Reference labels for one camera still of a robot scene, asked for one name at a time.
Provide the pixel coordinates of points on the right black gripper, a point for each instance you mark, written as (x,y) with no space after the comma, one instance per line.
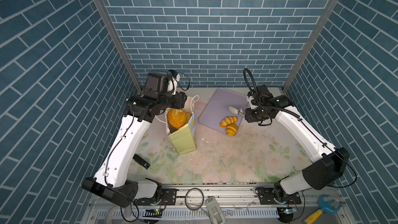
(248,116)

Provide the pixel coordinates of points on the blue yellow toy wrench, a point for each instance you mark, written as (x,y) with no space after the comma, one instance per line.
(325,207)

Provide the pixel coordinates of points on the striped croissant roll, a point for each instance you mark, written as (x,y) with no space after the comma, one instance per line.
(228,120)

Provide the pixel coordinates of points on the sesame oval bread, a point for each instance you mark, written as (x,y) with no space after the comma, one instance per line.
(176,118)

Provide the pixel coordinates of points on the floral table mat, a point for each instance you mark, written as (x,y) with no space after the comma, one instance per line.
(254,155)

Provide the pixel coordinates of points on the white metal tongs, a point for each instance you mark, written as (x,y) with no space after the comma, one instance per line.
(236,111)

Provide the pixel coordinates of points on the black clip on mat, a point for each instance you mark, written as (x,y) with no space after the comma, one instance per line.
(141,161)

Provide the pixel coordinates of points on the striped round roll near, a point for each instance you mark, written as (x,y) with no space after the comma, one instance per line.
(231,129)

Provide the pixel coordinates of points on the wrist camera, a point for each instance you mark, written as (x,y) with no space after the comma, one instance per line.
(174,78)
(252,106)

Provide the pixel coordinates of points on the lilac plastic tray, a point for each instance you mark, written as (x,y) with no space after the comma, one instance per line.
(217,108)

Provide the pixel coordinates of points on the paper bag with floral sides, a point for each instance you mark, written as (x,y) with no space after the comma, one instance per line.
(183,139)

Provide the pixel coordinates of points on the triangular toast bread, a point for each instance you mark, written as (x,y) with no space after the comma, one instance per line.
(188,117)

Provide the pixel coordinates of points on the grey handheld device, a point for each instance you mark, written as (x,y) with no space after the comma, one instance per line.
(215,213)

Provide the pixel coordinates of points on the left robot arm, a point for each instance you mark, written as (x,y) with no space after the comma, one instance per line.
(110,181)

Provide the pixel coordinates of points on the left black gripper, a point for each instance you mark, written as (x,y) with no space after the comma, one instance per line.
(180,100)

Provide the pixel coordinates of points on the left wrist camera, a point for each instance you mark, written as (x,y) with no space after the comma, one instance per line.
(174,78)

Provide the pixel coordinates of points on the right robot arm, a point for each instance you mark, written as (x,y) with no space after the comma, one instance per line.
(328,162)

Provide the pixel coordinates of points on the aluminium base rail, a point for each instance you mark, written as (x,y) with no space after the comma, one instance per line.
(240,203)

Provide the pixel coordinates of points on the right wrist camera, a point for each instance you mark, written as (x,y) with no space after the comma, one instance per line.
(252,106)

